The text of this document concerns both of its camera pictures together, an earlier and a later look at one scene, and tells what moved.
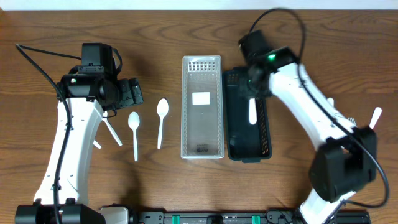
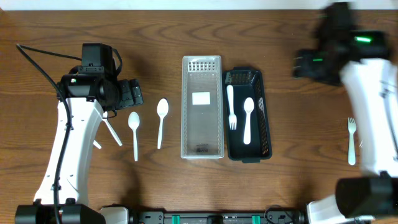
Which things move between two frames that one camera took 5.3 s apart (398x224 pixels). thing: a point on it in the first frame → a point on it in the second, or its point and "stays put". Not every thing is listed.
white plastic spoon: (331, 101) → (248, 106)
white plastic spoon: (105, 114) stays put
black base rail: (244, 217) stays put
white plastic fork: (252, 112) → (232, 118)
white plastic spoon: (162, 109) stays put
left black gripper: (126, 99) stays put
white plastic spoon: (97, 144) stays put
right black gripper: (245, 92) → (305, 66)
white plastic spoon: (134, 121) stays put
